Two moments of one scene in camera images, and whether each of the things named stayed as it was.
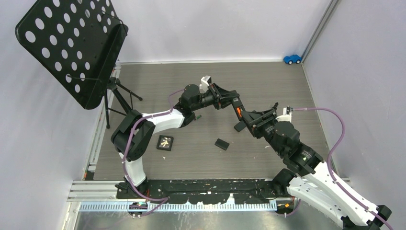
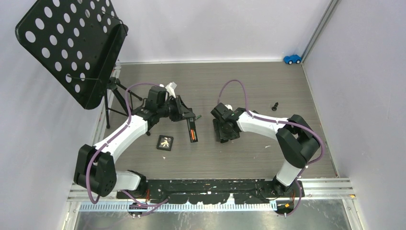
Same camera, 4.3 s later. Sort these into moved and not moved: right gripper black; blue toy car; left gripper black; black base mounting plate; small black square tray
Moved: right gripper black; left gripper black
Not moved: small black square tray; black base mounting plate; blue toy car
